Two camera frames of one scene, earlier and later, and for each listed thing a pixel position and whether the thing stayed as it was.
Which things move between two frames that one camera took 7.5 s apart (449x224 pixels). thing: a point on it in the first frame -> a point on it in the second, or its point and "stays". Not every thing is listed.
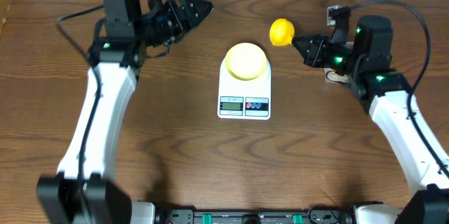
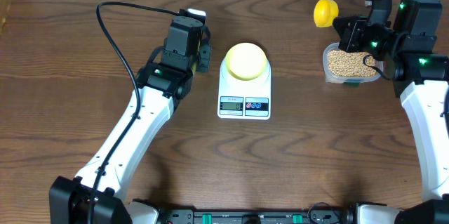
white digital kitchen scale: [240, 99] stays
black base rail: [325, 215] stays
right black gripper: [313, 57] -> [348, 41]
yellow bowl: [245, 61] stays
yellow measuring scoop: [281, 32] -> [325, 10]
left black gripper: [191, 18] -> [205, 52]
